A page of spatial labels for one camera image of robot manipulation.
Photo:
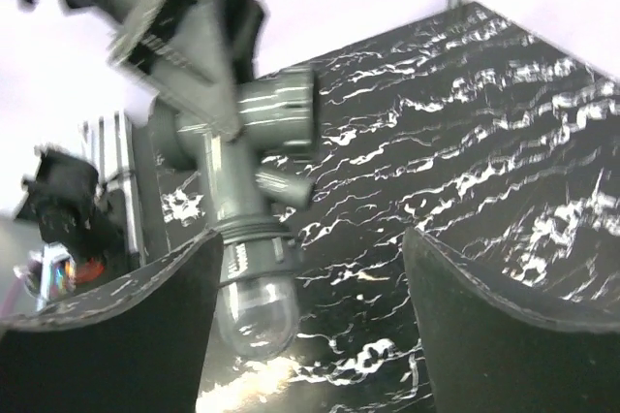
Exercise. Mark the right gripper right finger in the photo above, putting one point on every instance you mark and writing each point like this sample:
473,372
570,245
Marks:
492,344

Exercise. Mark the dark grey pipe tee fitting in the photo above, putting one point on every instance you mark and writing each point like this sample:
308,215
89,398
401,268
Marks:
280,117

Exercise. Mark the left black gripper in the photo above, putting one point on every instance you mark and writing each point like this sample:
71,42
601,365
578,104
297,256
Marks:
180,48

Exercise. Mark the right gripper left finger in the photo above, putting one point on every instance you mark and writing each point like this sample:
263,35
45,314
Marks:
135,344

